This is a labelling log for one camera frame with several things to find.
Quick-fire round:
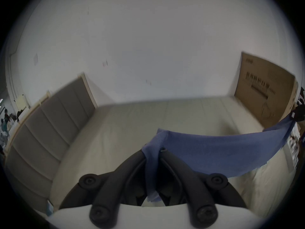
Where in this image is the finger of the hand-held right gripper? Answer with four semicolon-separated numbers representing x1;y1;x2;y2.
291;104;305;122

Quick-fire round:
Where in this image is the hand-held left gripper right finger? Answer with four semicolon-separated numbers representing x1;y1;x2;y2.
159;149;247;228

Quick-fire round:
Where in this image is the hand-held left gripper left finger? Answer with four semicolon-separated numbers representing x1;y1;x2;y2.
59;150;147;226

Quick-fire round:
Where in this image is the blue cloth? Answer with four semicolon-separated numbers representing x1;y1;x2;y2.
142;115;296;203

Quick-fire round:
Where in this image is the brown cardboard carton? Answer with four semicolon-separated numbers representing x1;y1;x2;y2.
234;52;299;130

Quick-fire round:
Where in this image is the bed with beige sheet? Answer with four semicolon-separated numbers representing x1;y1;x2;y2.
49;96;297;218

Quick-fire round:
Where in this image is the grey padded headboard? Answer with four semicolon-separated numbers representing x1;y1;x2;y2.
4;72;98;215

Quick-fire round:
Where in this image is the group of people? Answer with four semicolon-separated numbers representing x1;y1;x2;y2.
0;108;15;140

